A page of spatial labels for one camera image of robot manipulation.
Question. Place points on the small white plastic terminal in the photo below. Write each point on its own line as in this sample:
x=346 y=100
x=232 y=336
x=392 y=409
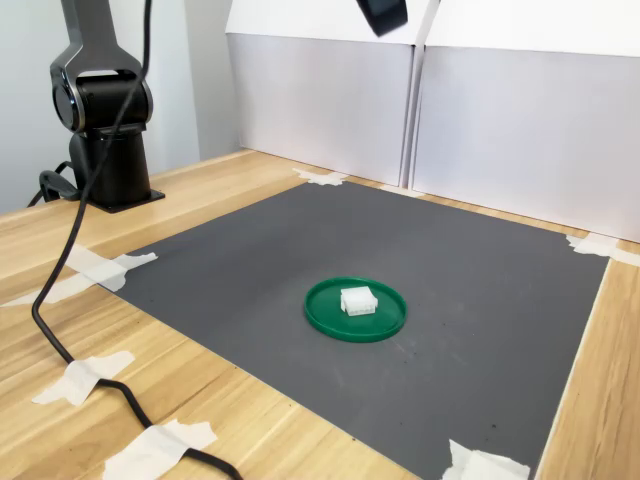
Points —
x=359 y=302

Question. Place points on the round green lid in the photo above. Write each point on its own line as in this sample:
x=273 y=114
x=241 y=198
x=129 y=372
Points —
x=325 y=320

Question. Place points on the white partition board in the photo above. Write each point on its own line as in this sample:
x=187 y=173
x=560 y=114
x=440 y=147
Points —
x=525 y=135
x=320 y=100

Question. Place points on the white masking tape piece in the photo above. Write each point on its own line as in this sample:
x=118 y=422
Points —
x=75 y=382
x=400 y=190
x=480 y=465
x=595 y=246
x=105 y=272
x=150 y=450
x=320 y=176

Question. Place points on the dark grey mat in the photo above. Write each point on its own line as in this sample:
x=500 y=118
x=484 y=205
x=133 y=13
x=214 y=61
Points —
x=250 y=260

